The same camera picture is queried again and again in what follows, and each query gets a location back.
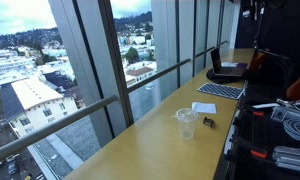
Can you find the clear plastic cup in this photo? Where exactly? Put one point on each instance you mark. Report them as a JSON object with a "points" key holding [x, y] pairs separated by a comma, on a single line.
{"points": [[186, 128]]}

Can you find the white paper sheet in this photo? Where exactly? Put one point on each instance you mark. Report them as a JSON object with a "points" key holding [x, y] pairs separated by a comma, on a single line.
{"points": [[204, 107]]}

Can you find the dark staple remover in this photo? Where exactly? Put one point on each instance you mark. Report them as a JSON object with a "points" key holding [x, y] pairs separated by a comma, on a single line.
{"points": [[208, 122]]}

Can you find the black laptop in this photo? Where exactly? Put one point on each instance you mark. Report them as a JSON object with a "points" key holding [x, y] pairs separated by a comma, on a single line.
{"points": [[228, 70]]}

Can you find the small white paper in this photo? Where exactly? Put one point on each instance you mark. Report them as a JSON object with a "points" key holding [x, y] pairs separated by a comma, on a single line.
{"points": [[230, 64]]}

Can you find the grey metal handrail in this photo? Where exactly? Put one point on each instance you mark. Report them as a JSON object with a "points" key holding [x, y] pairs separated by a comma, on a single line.
{"points": [[56, 126]]}

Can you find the dark framed chair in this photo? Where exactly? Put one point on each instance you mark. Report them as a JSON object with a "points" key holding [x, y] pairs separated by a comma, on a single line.
{"points": [[256, 61]]}

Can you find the black perforated breadboard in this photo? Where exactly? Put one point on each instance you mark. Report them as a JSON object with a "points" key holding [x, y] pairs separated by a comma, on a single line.
{"points": [[263, 133]]}

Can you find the aluminium extrusion bar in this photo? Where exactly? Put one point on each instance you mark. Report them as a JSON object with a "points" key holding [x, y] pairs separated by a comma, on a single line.
{"points": [[290, 158], [280, 114]]}

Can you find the black camera stand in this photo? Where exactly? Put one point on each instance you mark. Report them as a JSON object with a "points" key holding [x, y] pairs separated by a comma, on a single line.
{"points": [[256, 33]]}

